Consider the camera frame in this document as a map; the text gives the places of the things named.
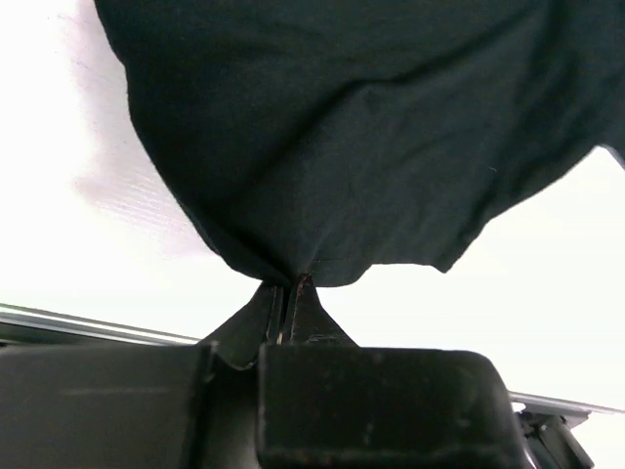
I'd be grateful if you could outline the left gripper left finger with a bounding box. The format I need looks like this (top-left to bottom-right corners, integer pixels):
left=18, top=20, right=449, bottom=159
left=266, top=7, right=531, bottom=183
left=1, top=284, right=284, bottom=468

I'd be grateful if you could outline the metal table edge rail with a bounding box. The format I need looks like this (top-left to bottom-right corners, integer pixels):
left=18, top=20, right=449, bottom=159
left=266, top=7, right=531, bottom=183
left=1, top=304, right=624, bottom=415

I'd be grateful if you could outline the black t shirt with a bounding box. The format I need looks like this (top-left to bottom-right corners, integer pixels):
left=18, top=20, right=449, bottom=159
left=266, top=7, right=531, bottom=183
left=96, top=1, right=624, bottom=287

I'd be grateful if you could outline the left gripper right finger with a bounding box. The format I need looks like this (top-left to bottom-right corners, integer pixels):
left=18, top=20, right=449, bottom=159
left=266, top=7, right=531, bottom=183
left=257, top=276, right=528, bottom=468

